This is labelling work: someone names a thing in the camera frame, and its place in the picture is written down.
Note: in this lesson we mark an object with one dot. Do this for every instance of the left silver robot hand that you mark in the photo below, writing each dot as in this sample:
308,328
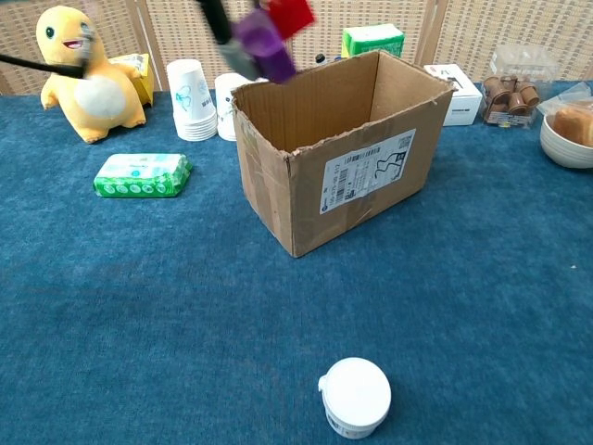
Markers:
231,51

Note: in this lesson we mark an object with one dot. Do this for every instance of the purple and red toy block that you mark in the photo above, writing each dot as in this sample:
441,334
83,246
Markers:
266,44

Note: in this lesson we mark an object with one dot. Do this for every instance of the brown cardboard box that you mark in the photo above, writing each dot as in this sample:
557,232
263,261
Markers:
278,194

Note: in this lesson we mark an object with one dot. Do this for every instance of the green wet wipes pack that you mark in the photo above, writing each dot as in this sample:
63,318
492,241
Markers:
139,176

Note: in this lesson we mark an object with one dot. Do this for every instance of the yellow snack box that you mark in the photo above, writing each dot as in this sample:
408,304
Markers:
141,74

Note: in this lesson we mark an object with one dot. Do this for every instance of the green tissue box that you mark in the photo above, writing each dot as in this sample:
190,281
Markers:
370,39

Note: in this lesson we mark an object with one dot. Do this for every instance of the white box with black print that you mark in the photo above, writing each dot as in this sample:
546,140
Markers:
461,99

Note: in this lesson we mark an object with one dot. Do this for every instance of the clear box of brown cups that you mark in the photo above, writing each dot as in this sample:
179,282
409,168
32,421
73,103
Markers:
509,97

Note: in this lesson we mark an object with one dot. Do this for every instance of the white paper cup stack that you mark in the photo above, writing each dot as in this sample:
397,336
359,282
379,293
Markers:
224,111
190,102

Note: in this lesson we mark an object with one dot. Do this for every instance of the yellow plush dinosaur toy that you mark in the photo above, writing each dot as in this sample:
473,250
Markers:
99,99

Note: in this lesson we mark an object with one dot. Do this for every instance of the wicker folding screen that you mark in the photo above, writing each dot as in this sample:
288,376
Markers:
463,28

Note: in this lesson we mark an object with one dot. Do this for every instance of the blue carpet table cover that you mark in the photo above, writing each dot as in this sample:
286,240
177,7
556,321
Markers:
139,301

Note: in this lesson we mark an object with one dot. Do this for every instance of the clear plastic bag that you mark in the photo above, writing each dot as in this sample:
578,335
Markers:
567,97

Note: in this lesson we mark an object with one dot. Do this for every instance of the white bowl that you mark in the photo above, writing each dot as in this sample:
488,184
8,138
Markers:
563,150

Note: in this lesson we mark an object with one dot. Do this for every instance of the brown bread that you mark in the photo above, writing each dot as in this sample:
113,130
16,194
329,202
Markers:
574,123

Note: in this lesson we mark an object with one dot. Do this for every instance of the white round lid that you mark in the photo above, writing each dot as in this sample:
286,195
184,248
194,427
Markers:
354,398

